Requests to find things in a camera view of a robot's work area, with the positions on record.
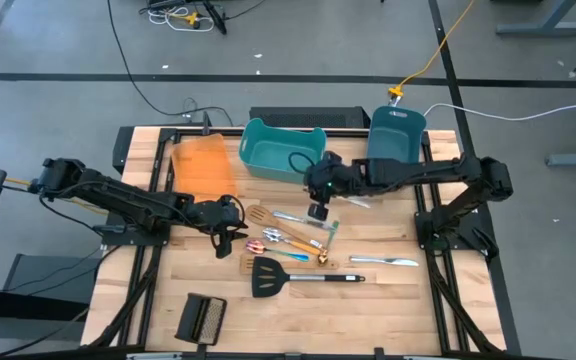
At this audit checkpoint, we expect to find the black power strip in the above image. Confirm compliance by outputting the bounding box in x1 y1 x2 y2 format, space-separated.
201 0 229 36

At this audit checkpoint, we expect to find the silver pointed table knife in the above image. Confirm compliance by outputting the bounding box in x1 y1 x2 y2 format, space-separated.
348 255 420 268

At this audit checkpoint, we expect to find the yellow arm cable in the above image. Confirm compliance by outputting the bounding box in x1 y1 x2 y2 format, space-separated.
3 176 112 217

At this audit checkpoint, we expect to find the blue-grey plastic bin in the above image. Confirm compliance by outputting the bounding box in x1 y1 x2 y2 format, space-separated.
366 105 428 166

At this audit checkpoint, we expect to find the orange translucent plastic tray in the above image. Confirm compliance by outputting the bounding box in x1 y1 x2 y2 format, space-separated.
170 132 239 203

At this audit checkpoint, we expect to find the coiled white cable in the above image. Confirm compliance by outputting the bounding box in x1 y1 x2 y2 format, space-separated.
146 5 216 34

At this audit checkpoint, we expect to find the silver butter knife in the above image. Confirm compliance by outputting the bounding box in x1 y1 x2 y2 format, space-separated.
271 209 338 232

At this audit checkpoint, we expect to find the yellow extension cable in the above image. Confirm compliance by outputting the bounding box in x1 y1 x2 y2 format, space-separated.
386 0 477 107

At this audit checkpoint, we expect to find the black slotted spatula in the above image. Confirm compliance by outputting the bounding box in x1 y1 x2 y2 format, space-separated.
251 256 367 299

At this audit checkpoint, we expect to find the black mesh-front camera box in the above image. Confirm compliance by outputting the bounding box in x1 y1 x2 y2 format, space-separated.
173 292 228 347

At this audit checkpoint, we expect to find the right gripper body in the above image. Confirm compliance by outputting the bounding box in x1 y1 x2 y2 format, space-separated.
303 158 365 204

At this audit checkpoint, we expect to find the grey desk leg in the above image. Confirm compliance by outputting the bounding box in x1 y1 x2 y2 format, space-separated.
495 0 576 37

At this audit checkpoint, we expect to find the silver spoon yellow handle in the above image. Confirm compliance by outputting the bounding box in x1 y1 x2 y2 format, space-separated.
261 227 323 256

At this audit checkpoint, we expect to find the long black cable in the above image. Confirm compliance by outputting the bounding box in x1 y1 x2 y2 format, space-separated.
106 0 235 127

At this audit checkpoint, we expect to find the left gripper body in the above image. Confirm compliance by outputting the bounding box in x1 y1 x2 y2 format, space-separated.
186 194 248 237

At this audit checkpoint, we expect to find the teal green plastic bin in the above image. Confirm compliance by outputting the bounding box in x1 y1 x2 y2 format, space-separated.
238 118 328 185

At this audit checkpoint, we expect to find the black right gripper cable loop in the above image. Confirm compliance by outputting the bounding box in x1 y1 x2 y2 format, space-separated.
287 150 318 177

